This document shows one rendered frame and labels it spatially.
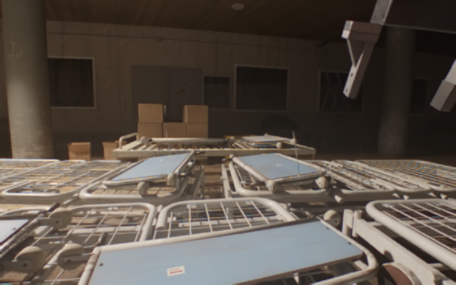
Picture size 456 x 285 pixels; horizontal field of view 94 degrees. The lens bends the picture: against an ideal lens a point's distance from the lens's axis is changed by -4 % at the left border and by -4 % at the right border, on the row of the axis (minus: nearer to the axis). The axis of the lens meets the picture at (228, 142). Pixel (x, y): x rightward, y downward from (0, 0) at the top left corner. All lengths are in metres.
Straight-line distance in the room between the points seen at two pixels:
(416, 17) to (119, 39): 6.77
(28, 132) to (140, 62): 3.15
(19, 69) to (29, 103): 0.57
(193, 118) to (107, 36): 3.80
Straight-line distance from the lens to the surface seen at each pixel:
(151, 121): 3.98
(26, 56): 5.10
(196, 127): 4.04
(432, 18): 0.39
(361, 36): 0.37
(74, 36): 7.30
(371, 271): 0.70
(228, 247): 0.68
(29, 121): 5.00
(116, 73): 6.76
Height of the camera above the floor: 0.89
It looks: 6 degrees down
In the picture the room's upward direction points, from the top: 1 degrees clockwise
